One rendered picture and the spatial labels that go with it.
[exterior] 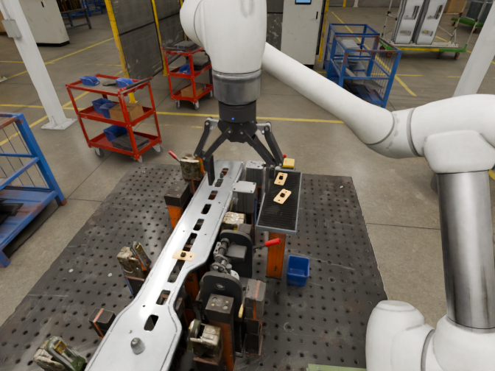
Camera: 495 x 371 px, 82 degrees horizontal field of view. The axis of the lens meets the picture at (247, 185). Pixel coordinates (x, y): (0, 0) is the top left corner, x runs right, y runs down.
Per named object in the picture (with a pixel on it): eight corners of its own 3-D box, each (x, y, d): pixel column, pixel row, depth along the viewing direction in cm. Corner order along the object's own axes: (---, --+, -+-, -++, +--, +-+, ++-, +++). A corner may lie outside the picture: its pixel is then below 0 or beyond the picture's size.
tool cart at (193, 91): (193, 94, 538) (186, 37, 480) (216, 97, 526) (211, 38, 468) (170, 110, 477) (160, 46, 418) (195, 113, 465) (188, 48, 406)
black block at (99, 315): (117, 343, 112) (93, 301, 94) (142, 349, 110) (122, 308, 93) (104, 365, 106) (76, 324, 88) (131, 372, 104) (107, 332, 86)
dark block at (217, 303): (219, 356, 108) (210, 292, 83) (237, 361, 107) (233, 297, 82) (215, 371, 104) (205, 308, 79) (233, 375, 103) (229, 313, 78)
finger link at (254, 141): (241, 124, 61) (245, 121, 61) (273, 161, 65) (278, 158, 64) (236, 132, 58) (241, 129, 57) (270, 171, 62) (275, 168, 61)
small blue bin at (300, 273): (286, 266, 141) (288, 254, 135) (307, 269, 139) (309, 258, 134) (284, 285, 132) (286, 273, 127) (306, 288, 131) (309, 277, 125)
